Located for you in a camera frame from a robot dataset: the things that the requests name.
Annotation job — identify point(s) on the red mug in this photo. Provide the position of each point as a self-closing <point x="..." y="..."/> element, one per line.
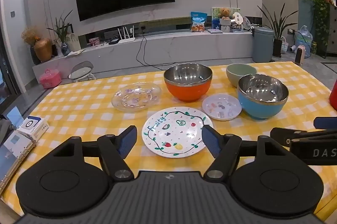
<point x="333" y="95"/>

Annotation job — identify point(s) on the clear water jug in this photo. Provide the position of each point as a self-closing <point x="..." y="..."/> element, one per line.
<point x="304" y="37"/>

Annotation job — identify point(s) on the grey stool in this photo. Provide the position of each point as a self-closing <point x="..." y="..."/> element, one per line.
<point x="81" y="72"/>

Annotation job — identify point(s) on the pink photo card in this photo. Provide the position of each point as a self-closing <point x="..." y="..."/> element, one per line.
<point x="93" y="41"/>

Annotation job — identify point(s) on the brown teddy bear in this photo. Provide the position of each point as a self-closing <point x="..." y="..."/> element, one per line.
<point x="225" y="13"/>

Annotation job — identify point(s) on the pink case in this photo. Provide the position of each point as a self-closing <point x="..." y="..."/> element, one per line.
<point x="50" y="79"/>

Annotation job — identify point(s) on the yellow checked tablecloth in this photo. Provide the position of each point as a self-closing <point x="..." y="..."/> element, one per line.
<point x="79" y="113"/>

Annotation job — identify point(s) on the leafy green potted plant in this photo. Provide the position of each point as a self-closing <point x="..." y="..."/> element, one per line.
<point x="320" y="0"/>

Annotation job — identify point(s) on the white and blue box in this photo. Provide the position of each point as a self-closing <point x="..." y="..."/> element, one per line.
<point x="31" y="126"/>

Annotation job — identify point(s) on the dark cabinet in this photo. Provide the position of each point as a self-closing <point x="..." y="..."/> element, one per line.
<point x="330" y="34"/>

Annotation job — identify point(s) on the white woven basket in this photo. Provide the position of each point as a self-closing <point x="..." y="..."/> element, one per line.
<point x="283" y="46"/>

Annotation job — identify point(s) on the orange steel bowl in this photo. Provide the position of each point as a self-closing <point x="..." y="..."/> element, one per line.
<point x="188" y="92"/>

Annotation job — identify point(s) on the green ceramic bowl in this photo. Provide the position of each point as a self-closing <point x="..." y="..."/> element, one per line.
<point x="234" y="79"/>

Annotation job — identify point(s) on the glass sliding door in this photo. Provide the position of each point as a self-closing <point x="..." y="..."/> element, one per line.
<point x="8" y="68"/>

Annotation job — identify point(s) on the green painting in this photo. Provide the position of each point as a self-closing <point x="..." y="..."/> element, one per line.
<point x="216" y="12"/>

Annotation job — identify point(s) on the dried flowers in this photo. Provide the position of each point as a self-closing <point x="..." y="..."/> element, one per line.
<point x="31" y="34"/>

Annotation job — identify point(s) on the pink heater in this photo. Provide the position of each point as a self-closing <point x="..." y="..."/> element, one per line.
<point x="301" y="54"/>

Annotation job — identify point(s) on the white wrapped pot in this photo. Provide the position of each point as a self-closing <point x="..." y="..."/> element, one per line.
<point x="225" y="26"/>

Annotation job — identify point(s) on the clear glass plate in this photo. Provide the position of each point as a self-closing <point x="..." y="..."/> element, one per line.
<point x="137" y="97"/>

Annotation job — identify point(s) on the golden vase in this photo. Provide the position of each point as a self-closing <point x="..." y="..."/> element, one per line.
<point x="43" y="50"/>

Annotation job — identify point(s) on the small white sticker plate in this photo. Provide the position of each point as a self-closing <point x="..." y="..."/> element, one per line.
<point x="221" y="108"/>

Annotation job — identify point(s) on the marble television console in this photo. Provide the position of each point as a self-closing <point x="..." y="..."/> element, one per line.
<point x="171" y="47"/>

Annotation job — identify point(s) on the blue snack bag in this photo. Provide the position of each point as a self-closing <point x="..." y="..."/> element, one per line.
<point x="198" y="22"/>

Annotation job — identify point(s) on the blue steel bowl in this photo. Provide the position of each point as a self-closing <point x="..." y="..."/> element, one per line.
<point x="260" y="110"/>

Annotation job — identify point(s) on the long-leaf potted plant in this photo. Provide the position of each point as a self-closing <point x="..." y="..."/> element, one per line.
<point x="276" y="29"/>

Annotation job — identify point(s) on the grey-blue trash bin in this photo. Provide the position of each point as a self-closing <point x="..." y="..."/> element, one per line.
<point x="262" y="45"/>

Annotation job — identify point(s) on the white router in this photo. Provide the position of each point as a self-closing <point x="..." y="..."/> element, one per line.
<point x="126" y="39"/>

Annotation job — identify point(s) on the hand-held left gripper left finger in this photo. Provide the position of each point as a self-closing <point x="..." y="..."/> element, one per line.
<point x="129" y="139"/>

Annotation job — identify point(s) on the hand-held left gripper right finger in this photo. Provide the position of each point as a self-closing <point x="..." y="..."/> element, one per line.
<point x="210" y="142"/>

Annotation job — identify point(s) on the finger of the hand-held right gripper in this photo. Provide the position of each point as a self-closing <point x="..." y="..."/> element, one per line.
<point x="326" y="123"/>
<point x="281" y="134"/>

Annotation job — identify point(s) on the white printed container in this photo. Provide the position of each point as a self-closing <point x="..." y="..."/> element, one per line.
<point x="73" y="42"/>

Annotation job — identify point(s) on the green plant in blue vase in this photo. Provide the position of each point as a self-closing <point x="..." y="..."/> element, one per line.
<point x="65" y="48"/>

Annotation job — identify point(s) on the white fruit print plate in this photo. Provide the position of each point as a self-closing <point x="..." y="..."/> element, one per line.
<point x="179" y="131"/>

